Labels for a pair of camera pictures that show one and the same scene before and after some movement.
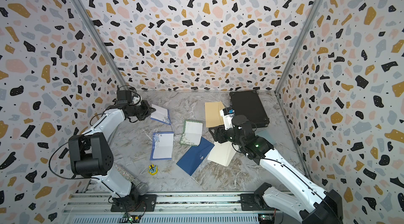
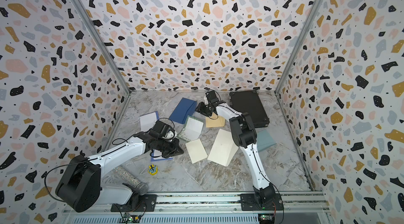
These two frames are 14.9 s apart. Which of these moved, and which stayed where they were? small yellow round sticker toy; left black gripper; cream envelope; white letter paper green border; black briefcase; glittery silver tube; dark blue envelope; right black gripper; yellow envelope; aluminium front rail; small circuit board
Moved: white letter paper green border; left black gripper; dark blue envelope; right black gripper
Stayed: glittery silver tube; small circuit board; small yellow round sticker toy; cream envelope; yellow envelope; aluminium front rail; black briefcase
